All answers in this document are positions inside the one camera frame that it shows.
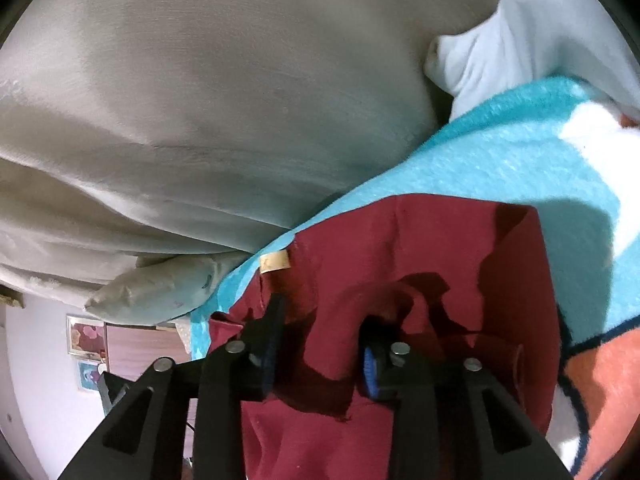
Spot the white plush toy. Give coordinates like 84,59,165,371
424,0,639,119

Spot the framed flower picture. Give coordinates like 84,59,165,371
66,314,106,362

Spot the pink wardrobe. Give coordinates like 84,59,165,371
103,323,199,461

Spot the beige curtain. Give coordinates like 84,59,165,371
1,0,497,307

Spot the floral white pillow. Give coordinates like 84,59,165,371
85,252,247,326

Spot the turquoise cartoon star blanket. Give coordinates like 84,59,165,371
198,77,639,479

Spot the dark red knit garment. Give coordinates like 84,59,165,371
209,194,561,479

